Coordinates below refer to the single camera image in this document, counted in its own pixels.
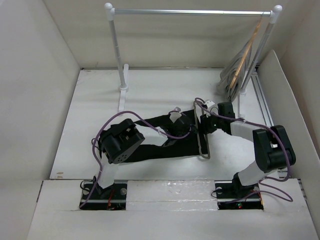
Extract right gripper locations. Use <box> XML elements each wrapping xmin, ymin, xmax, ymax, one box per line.
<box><xmin>197</xmin><ymin>110</ymin><xmax>224</xmax><ymax>135</ymax></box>

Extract black trousers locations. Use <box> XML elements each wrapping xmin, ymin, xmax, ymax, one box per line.
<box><xmin>99</xmin><ymin>107</ymin><xmax>210</xmax><ymax>164</ymax></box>

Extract grey metal hanger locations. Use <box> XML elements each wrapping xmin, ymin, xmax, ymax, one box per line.
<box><xmin>193</xmin><ymin>99</ymin><xmax>211</xmax><ymax>160</ymax></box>

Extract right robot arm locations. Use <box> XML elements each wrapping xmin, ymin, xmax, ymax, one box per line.
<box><xmin>194</xmin><ymin>98</ymin><xmax>296</xmax><ymax>197</ymax></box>

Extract grey hanging trousers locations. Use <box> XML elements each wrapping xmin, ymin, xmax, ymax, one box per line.
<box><xmin>216</xmin><ymin>40</ymin><xmax>252</xmax><ymax>102</ymax></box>

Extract wooden hanger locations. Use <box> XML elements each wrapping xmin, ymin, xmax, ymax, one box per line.
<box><xmin>229</xmin><ymin>17</ymin><xmax>262</xmax><ymax>89</ymax></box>

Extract silver clothes rack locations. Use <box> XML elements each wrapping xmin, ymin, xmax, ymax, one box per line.
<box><xmin>104</xmin><ymin>3</ymin><xmax>284</xmax><ymax>111</ymax></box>

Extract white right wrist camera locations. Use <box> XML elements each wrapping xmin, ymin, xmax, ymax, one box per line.
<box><xmin>204</xmin><ymin>100</ymin><xmax>216</xmax><ymax>112</ymax></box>

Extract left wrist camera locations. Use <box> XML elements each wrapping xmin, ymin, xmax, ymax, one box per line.
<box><xmin>168</xmin><ymin>107</ymin><xmax>182</xmax><ymax>123</ymax></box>

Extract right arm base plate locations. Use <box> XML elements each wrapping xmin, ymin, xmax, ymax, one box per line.
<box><xmin>211</xmin><ymin>181</ymin><xmax>264</xmax><ymax>210</ymax></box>

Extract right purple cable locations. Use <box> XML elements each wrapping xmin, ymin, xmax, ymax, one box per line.
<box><xmin>193</xmin><ymin>97</ymin><xmax>294</xmax><ymax>203</ymax></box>

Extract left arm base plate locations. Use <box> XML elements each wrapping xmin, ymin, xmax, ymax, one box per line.
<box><xmin>79</xmin><ymin>181</ymin><xmax>128</xmax><ymax>211</ymax></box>

